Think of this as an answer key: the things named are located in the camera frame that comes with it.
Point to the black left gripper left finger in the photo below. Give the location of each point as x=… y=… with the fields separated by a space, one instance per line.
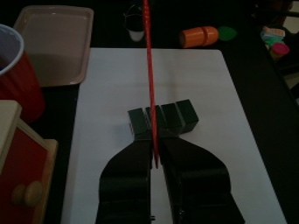
x=124 y=180

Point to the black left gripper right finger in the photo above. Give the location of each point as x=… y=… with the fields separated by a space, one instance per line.
x=194 y=180

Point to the dark green toy sushi piece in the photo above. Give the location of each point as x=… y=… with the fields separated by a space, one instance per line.
x=187 y=115

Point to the white cutting board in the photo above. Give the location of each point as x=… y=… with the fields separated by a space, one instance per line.
x=194 y=81

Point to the red wooden box with knob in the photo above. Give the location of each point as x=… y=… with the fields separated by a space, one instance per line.
x=23 y=163

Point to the red plastic cup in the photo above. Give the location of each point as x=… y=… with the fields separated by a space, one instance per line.
x=23 y=87

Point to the orange cylindrical toy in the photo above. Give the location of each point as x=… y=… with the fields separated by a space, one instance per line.
x=198 y=36

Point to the pink and yellow toy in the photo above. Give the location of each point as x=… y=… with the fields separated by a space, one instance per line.
x=279 y=50

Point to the green round toy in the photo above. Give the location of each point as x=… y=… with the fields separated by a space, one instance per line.
x=227 y=33

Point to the teal and cream toy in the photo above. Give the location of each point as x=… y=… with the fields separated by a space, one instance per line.
x=273 y=35

